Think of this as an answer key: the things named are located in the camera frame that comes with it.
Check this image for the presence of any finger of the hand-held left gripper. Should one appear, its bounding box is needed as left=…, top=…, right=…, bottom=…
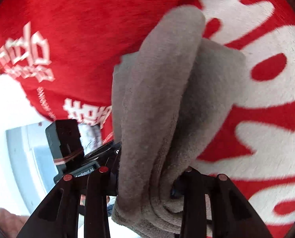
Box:
left=84, top=140, right=122, bottom=164

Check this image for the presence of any person's left forearm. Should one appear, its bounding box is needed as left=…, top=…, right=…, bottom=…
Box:
left=0, top=207, right=30, bottom=238

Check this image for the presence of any grey knitted sweater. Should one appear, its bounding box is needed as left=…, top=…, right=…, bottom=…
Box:
left=111, top=5, right=247, bottom=238

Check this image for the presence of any red printed blanket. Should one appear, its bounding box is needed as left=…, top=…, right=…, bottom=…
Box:
left=0, top=0, right=295, bottom=238

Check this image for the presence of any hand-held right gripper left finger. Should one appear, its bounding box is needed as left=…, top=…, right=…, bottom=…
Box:
left=16, top=166, right=118, bottom=238

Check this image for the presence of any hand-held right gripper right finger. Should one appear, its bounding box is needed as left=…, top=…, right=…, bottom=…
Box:
left=171, top=166, right=273, bottom=238

